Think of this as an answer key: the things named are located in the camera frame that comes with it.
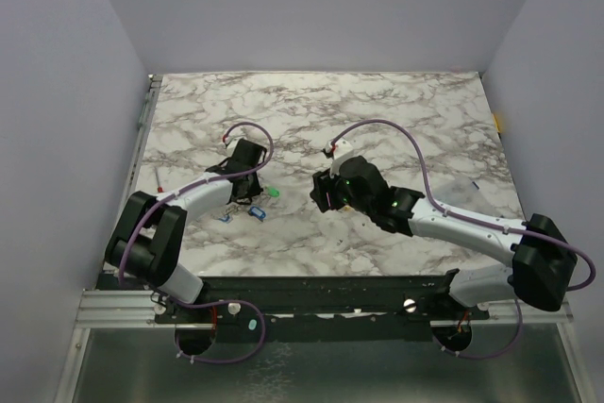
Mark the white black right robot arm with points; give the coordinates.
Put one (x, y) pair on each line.
(532, 261)

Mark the clear plastic box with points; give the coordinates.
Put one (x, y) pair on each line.
(460, 192)

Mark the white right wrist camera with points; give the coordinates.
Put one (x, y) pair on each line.
(338, 152)

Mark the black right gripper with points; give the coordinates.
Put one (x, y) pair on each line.
(321, 191)

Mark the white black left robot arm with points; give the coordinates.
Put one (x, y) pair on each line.
(154, 259)

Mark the blue handled screwdriver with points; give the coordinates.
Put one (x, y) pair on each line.
(158, 180)

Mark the front aluminium frame rail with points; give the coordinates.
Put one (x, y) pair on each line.
(139, 308)

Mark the aluminium table edge rail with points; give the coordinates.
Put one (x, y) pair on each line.
(143, 127)

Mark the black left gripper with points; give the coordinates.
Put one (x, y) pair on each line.
(255, 190)

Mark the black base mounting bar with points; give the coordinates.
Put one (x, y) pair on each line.
(249, 328)

